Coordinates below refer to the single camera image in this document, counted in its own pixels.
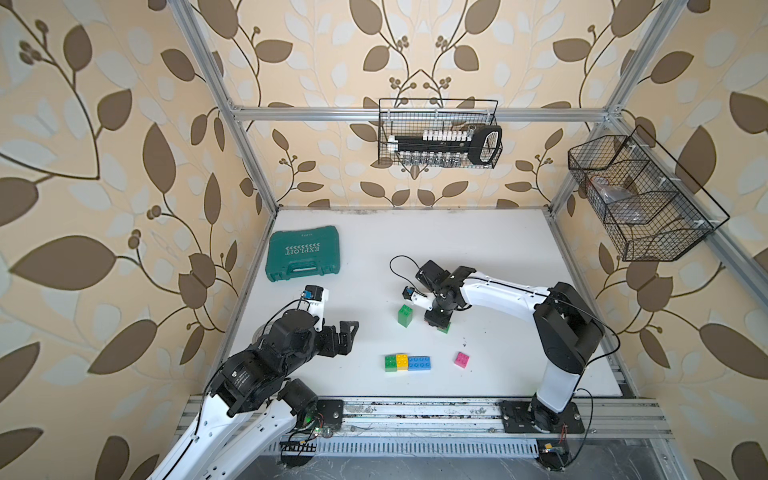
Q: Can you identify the green lego brick front row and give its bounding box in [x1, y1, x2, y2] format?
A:
[384, 355, 398, 372]

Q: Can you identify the yellow lego brick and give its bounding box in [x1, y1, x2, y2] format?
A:
[395, 354, 409, 371]

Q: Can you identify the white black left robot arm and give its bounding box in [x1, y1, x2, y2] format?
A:
[150, 309, 359, 479]

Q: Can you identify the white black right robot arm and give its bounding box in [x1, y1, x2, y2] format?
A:
[402, 261, 605, 431]

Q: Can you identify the pink lego brick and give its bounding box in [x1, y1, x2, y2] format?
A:
[454, 352, 470, 369]

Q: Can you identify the blue lego brick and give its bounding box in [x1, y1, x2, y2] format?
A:
[407, 356, 432, 371]

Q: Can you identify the green plastic tool case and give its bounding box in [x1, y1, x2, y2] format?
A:
[265, 226, 341, 282]

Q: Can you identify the black white socket tool set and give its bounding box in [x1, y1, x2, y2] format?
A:
[383, 125, 503, 169]

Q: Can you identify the plastic bag in basket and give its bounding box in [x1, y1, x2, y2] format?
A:
[591, 176, 646, 225]

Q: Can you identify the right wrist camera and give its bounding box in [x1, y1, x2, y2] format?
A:
[402, 286, 434, 311]

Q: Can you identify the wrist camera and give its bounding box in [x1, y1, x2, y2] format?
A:
[302, 285, 329, 332]
[402, 286, 434, 311]

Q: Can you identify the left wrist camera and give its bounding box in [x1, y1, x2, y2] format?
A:
[302, 285, 329, 332]

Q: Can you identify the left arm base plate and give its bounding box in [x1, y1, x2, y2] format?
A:
[280, 398, 345, 432]

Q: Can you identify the aluminium front rail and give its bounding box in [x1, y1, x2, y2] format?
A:
[173, 394, 673, 440]

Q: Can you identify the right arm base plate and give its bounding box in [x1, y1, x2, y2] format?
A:
[498, 399, 586, 435]

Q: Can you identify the black wire basket back wall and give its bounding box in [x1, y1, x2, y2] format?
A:
[377, 97, 503, 169]

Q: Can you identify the black wire basket wall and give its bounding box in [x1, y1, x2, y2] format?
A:
[568, 125, 730, 262]
[377, 97, 503, 169]

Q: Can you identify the black wire basket right wall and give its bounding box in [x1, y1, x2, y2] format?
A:
[568, 125, 730, 262]

